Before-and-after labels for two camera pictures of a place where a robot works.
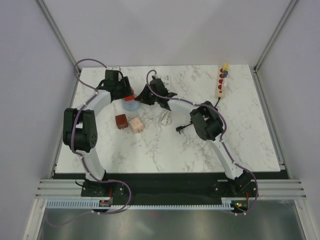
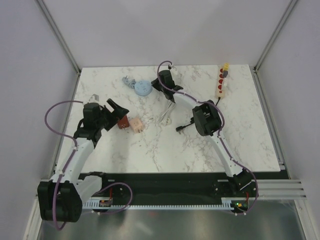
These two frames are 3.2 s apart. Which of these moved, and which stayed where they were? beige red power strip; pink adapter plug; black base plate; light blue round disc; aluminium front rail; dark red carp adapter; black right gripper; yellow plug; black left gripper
Moved: black left gripper; black right gripper; light blue round disc
Stayed: pink adapter plug; yellow plug; beige red power strip; black base plate; aluminium front rail; dark red carp adapter
